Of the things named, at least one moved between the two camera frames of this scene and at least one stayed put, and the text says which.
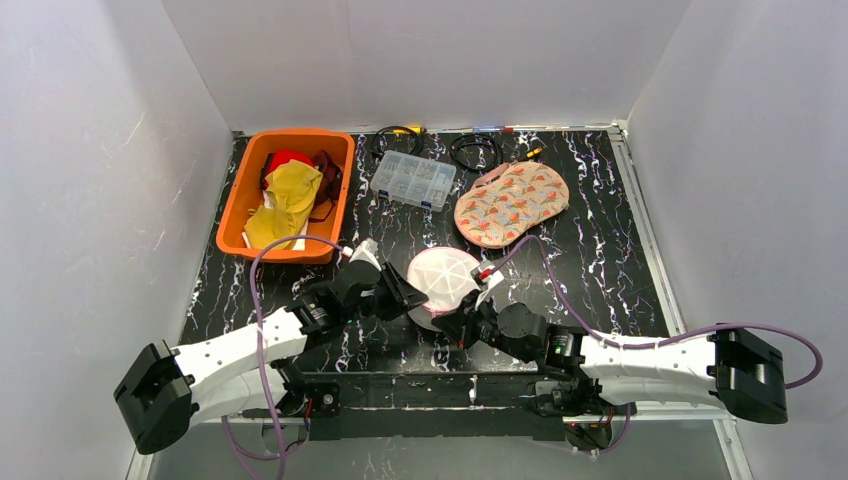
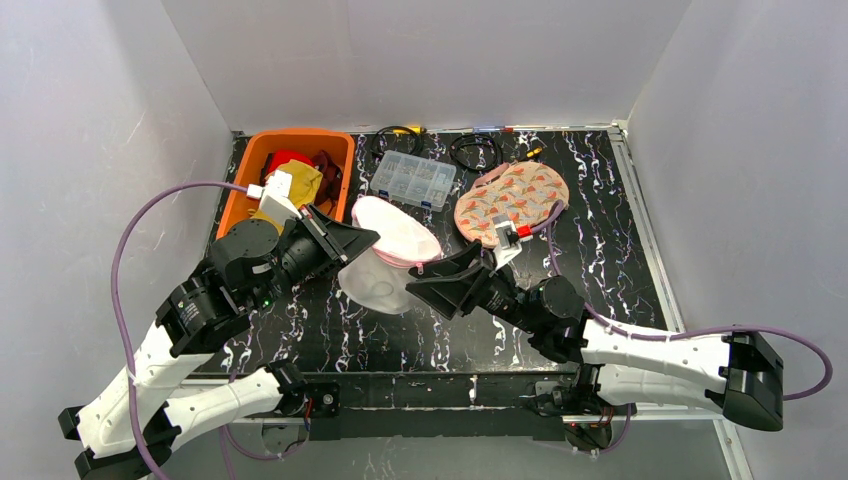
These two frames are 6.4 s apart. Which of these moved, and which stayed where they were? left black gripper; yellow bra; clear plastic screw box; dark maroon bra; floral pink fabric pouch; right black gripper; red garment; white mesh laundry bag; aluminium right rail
Moved: left black gripper; right black gripper; white mesh laundry bag
Stayed: clear plastic screw box; yellow bra; dark maroon bra; red garment; floral pink fabric pouch; aluminium right rail
